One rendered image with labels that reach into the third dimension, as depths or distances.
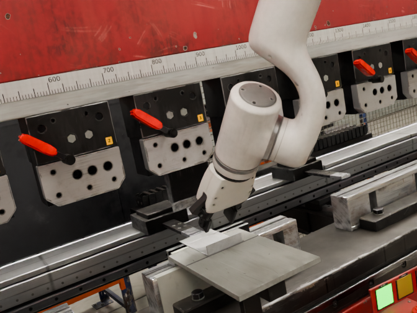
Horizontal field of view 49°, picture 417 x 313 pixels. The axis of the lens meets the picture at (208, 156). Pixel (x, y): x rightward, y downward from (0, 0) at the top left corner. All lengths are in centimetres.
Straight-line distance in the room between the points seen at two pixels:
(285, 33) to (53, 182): 47
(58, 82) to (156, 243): 57
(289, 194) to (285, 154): 74
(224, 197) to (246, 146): 14
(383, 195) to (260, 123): 72
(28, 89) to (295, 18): 46
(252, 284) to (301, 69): 36
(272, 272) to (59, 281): 57
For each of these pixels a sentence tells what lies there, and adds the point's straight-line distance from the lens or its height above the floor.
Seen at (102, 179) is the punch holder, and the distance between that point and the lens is 88.
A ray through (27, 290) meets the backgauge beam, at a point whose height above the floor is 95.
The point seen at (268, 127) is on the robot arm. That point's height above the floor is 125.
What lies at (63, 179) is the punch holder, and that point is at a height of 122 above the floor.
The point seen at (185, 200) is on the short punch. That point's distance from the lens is 100.
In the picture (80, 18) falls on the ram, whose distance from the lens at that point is 89.
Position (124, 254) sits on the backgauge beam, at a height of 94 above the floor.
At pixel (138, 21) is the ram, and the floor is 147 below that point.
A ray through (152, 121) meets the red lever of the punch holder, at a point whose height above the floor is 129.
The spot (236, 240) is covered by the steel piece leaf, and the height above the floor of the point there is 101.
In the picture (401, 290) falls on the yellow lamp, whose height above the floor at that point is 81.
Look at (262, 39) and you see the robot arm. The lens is 71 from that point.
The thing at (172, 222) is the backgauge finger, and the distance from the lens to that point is 119.
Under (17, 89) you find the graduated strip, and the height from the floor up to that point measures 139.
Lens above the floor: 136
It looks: 10 degrees down
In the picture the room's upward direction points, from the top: 11 degrees counter-clockwise
